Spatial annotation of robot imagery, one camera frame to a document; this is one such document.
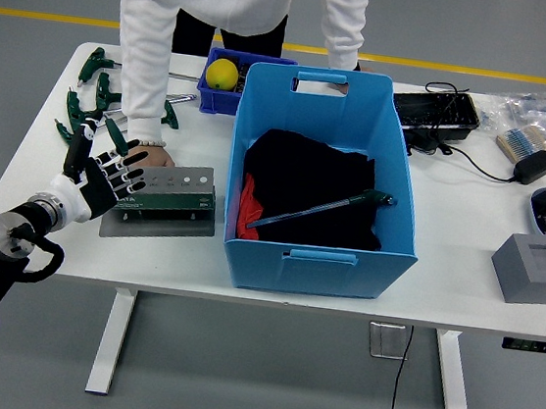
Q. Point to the person's left hand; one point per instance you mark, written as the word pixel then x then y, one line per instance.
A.
pixel 341 89

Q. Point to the person's right hand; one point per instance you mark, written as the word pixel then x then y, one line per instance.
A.
pixel 160 157

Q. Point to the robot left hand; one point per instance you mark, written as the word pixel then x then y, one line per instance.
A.
pixel 97 189

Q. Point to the green steel hex key stand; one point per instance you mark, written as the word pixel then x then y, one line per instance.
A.
pixel 169 202

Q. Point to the blue folding storage box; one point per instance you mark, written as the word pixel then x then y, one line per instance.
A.
pixel 323 279

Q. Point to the person's left forearm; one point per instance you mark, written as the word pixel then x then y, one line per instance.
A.
pixel 346 40

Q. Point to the person's right forearm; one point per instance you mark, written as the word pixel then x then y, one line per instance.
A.
pixel 143 91

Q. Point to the small blue parts bin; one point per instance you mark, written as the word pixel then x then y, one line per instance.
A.
pixel 215 101

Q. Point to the black cloth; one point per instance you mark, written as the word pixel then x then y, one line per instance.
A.
pixel 305 178

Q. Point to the black glossy tray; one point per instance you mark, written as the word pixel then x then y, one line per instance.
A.
pixel 436 109

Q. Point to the dark component in bin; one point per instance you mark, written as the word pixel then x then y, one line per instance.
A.
pixel 243 75

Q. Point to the red cloth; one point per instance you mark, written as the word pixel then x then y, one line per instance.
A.
pixel 247 211

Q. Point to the white table leg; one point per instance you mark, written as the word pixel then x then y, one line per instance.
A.
pixel 455 383
pixel 109 344

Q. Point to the resistor tape bundle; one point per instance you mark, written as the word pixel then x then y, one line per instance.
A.
pixel 519 144

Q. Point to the clear plastic component bags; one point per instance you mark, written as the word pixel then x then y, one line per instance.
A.
pixel 535 108

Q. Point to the black power adapter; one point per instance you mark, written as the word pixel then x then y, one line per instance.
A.
pixel 533 167

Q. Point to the metal floor plate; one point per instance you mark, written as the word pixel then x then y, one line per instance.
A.
pixel 386 341

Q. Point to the grey hollow cube block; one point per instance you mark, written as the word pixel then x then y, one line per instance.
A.
pixel 525 287

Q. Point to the black table control panel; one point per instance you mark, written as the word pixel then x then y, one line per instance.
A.
pixel 533 346

